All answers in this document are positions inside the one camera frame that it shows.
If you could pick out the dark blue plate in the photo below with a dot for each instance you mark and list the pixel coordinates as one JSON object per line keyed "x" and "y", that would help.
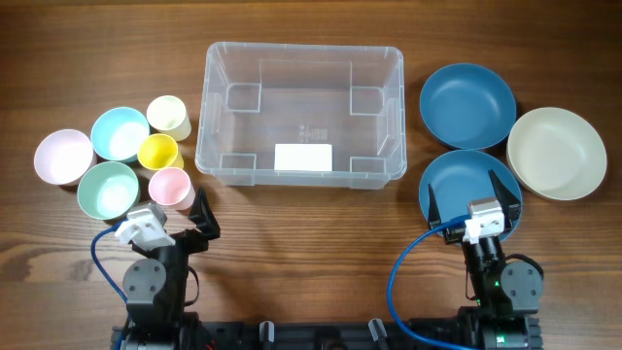
{"x": 460, "y": 177}
{"x": 467, "y": 106}

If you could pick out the mint green bowl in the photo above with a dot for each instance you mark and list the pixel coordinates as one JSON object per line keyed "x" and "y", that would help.
{"x": 108, "y": 190}

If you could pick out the light blue bowl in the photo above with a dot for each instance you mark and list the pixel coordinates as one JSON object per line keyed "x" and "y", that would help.
{"x": 118, "y": 134}

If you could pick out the dark blue near plate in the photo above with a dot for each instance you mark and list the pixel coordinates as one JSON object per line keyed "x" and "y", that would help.
{"x": 460, "y": 177}

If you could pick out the clear plastic storage container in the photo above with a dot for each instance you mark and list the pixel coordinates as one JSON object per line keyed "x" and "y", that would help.
{"x": 257, "y": 95}

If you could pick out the pink bowl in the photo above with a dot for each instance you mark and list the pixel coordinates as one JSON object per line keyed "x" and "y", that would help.
{"x": 64, "y": 157}

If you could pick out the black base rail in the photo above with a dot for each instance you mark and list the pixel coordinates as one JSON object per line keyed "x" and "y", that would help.
{"x": 321, "y": 335}

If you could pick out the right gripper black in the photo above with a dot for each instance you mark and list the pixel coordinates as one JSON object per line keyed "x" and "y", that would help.
{"x": 508, "y": 204}

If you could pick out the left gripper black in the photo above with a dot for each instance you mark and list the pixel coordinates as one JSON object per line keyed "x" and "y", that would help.
{"x": 200, "y": 213}

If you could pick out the cream beige plate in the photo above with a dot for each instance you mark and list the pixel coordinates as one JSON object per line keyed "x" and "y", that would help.
{"x": 556, "y": 154}

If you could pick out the pink cup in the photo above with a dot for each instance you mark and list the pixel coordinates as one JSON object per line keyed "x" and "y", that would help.
{"x": 172, "y": 188}

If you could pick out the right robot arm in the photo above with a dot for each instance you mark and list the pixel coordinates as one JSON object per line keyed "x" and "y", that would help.
{"x": 507, "y": 288}

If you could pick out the dark blue far plate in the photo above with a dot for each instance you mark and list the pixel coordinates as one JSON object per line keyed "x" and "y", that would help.
{"x": 467, "y": 106}

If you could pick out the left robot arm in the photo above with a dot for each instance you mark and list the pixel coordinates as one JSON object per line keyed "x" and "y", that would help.
{"x": 155, "y": 286}

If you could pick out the cream pale yellow cup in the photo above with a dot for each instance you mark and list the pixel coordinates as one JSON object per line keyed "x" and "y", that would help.
{"x": 169, "y": 115}

